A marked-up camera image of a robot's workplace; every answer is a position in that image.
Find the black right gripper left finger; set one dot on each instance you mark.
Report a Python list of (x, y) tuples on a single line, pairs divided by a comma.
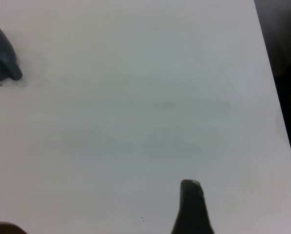
[(1, 229)]

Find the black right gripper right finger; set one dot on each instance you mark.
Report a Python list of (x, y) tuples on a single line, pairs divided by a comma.
[(192, 214)]

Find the dark grey ceramic mug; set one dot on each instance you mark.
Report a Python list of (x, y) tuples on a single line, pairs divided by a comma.
[(0, 61)]

